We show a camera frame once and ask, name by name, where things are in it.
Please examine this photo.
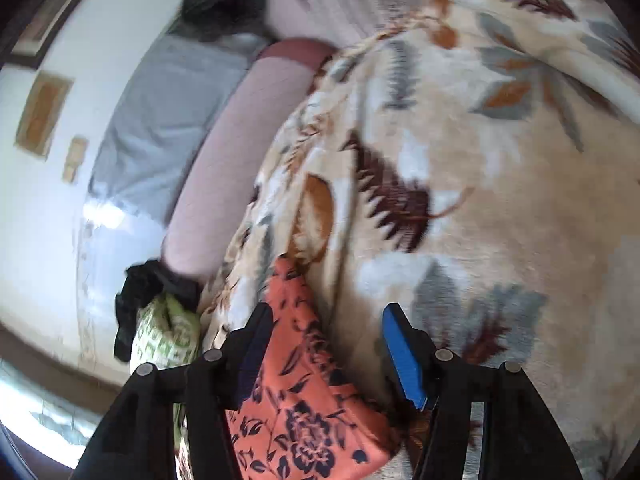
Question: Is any grey pillow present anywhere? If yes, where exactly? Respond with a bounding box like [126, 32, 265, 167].
[87, 32, 273, 226]

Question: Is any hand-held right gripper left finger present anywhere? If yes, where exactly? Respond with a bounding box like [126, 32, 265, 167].
[70, 302, 275, 480]

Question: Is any black garment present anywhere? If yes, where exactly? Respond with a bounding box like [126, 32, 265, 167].
[114, 259, 203, 361]

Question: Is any framed painting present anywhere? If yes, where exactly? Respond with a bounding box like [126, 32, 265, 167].
[0, 0, 118, 68]

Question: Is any orange floral garment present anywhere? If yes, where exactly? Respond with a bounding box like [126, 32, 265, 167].
[225, 255, 401, 480]

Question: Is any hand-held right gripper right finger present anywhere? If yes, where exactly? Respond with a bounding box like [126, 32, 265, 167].
[382, 302, 583, 480]

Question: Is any leaded glass door panel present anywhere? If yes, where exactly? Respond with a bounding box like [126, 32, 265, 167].
[0, 360, 106, 466]

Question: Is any brown wooden door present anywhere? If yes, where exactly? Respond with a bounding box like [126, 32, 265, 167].
[0, 325, 136, 480]

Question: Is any dark furry cushion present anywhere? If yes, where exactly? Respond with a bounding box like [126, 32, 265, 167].
[180, 0, 273, 43]

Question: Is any green checkered pillow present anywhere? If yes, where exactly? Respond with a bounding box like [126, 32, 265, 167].
[130, 292, 202, 461]

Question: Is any wall plaque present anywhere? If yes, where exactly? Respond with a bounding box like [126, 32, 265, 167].
[14, 71, 76, 161]

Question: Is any leaf print blanket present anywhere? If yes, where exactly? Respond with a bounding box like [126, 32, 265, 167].
[197, 0, 640, 480]

